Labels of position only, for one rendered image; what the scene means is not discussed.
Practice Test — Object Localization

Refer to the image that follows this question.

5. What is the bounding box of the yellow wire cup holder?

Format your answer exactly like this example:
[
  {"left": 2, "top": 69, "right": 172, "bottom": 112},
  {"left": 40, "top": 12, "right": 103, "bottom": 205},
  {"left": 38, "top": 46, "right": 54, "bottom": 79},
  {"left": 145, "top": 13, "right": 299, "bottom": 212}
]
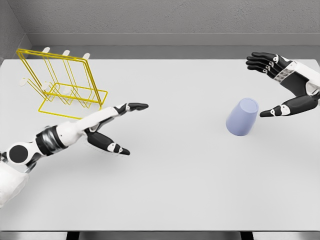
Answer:
[{"left": 15, "top": 47, "right": 109, "bottom": 120}]

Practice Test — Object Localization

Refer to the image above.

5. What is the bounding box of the lavender cup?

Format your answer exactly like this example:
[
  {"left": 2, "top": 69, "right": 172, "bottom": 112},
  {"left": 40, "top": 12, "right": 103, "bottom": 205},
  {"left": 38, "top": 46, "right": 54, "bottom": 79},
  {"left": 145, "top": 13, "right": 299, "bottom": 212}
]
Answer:
[{"left": 225, "top": 97, "right": 259, "bottom": 137}]

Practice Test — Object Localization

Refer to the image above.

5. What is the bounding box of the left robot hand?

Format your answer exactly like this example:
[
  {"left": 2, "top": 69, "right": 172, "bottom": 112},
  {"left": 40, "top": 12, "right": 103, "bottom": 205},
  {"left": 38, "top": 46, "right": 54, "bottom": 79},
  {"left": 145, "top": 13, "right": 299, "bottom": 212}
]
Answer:
[{"left": 79, "top": 102, "right": 150, "bottom": 156}]

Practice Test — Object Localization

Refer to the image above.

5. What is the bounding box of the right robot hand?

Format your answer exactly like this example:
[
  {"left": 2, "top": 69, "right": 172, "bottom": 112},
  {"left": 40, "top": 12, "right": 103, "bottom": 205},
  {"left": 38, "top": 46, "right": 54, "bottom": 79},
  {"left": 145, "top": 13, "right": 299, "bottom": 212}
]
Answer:
[{"left": 245, "top": 51, "right": 320, "bottom": 118}]

